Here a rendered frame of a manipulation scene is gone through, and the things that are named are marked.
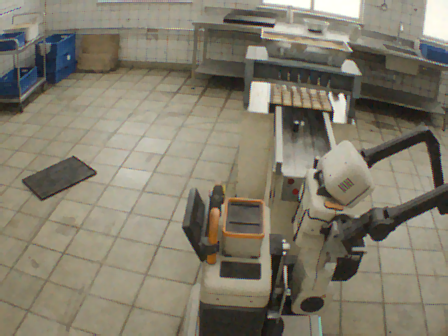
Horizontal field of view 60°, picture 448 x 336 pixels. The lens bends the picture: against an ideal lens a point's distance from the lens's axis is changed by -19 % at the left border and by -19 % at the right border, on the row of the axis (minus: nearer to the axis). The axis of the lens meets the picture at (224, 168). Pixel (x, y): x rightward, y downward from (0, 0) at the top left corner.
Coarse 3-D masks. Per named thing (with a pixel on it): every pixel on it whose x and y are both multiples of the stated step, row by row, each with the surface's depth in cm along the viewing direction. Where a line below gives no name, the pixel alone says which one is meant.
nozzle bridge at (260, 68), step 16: (256, 48) 285; (256, 64) 272; (272, 64) 262; (288, 64) 261; (304, 64) 262; (320, 64) 266; (352, 64) 278; (256, 80) 272; (272, 80) 271; (304, 80) 274; (336, 80) 271; (352, 80) 266; (352, 96) 266; (352, 112) 282
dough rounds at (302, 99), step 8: (272, 88) 300; (280, 88) 299; (304, 88) 300; (272, 96) 285; (280, 96) 284; (288, 96) 284; (296, 96) 285; (304, 96) 287; (312, 96) 288; (320, 96) 292; (288, 104) 274; (296, 104) 273; (304, 104) 274; (312, 104) 279; (320, 104) 282; (328, 104) 278
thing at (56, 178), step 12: (72, 156) 385; (48, 168) 365; (60, 168) 366; (72, 168) 368; (84, 168) 369; (24, 180) 345; (36, 180) 347; (48, 180) 348; (60, 180) 350; (72, 180) 351; (84, 180) 356; (36, 192) 330; (48, 192) 333
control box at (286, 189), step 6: (288, 174) 216; (294, 174) 216; (300, 174) 217; (282, 180) 216; (294, 180) 215; (300, 180) 215; (282, 186) 218; (288, 186) 218; (294, 186) 217; (300, 186) 217; (282, 192) 219; (288, 192) 219; (282, 198) 221; (288, 198) 221; (294, 198) 220
